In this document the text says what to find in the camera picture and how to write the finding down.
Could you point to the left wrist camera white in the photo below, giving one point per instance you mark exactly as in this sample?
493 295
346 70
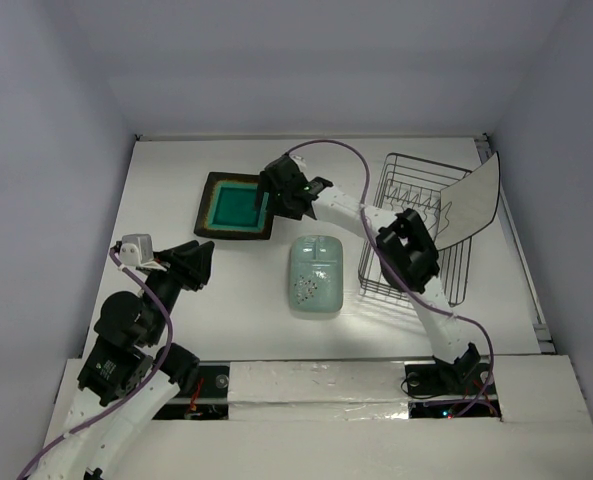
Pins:
136 251

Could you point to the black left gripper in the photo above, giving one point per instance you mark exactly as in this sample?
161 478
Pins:
191 262

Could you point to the teal green square plate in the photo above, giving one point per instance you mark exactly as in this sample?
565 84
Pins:
228 199

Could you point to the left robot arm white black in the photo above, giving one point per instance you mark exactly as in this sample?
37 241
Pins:
134 367

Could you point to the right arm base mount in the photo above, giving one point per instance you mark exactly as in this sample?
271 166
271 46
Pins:
459 389

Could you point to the white round plate black rim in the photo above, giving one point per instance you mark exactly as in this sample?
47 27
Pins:
469 206

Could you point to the light blue patterned plate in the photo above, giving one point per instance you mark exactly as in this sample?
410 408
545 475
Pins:
315 280

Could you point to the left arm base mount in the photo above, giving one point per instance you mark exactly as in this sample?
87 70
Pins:
207 400

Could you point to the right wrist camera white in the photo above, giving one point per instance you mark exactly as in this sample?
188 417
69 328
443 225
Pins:
299 161

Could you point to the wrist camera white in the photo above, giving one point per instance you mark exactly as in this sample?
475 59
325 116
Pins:
299 161
136 251

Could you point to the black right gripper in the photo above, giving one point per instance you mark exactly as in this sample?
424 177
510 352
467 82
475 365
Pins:
276 179

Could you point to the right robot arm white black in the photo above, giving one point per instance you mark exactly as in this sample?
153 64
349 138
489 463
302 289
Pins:
401 242

